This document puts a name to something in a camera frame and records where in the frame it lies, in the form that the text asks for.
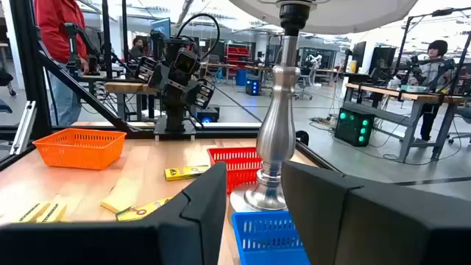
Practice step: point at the grey office chair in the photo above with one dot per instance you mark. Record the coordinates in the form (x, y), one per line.
(304, 82)

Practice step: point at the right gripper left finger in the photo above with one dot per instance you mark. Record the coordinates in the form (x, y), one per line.
(110, 246)

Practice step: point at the table lamp white shade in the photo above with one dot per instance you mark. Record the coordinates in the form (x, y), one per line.
(276, 129)

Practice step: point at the black aluminium frame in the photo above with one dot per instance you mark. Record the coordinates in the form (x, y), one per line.
(31, 73)

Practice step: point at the black box blue lights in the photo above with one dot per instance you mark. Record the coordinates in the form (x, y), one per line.
(252, 86)

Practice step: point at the yellow crayon box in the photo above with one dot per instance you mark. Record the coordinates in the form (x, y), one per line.
(141, 211)
(185, 172)

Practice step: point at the computer tower green lights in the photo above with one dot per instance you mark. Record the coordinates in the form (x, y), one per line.
(354, 127)

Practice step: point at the person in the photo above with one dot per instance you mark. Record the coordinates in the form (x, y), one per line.
(55, 29)
(436, 73)
(137, 47)

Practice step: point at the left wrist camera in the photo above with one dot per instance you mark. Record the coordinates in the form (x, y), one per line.
(187, 60)

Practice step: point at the wooden workbench black legs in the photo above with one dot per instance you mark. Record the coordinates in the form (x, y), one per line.
(127, 88)

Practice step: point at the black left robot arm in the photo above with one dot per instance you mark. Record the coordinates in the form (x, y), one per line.
(174, 117)

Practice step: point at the blue plastic basket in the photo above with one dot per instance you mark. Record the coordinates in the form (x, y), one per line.
(268, 239)

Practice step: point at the black box blue light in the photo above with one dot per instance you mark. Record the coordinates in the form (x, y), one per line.
(208, 115)

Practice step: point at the black background robot arm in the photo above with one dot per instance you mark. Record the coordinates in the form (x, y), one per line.
(73, 44)

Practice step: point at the yellow clip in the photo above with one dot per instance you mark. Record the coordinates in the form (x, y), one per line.
(33, 212)
(53, 213)

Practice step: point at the red plastic basket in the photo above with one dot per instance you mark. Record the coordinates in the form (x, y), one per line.
(235, 165)

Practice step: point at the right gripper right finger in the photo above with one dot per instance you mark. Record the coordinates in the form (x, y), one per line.
(368, 228)

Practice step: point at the blue bin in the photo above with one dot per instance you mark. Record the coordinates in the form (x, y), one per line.
(241, 77)

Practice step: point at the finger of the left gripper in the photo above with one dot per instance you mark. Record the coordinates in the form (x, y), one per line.
(204, 94)
(145, 69)

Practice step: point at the plain yellow eraser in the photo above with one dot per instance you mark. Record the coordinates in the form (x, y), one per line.
(117, 201)

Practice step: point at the black monitor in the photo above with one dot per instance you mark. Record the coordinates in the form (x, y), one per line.
(382, 60)

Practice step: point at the orange plastic basket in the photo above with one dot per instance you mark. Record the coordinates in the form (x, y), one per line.
(79, 149)

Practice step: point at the silver aluminium bracket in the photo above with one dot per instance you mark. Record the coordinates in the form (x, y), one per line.
(24, 127)

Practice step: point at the red shelf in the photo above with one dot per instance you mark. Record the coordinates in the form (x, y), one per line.
(238, 55)

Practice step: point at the wooden workbench grey legs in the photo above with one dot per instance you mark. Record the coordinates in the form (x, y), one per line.
(416, 101)

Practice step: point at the blue screen monitor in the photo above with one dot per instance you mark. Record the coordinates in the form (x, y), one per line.
(160, 27)

